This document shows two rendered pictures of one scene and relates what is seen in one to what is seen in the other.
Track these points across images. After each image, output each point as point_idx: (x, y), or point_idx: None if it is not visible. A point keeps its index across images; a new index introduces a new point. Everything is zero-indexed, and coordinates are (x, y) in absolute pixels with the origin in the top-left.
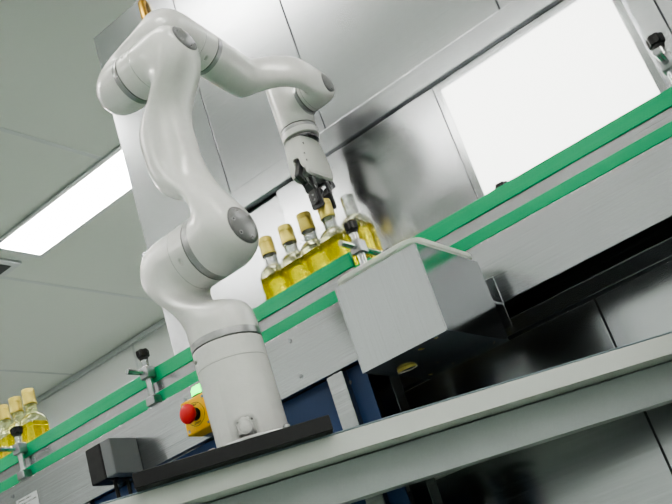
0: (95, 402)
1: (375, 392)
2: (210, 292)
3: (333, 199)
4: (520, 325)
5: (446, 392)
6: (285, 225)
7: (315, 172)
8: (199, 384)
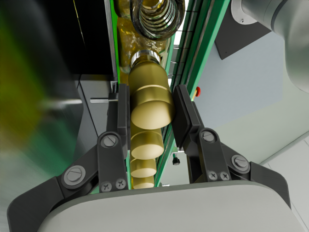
0: (163, 171)
1: (79, 35)
2: (304, 45)
3: (124, 101)
4: None
5: None
6: (153, 165)
7: (229, 190)
8: (192, 100)
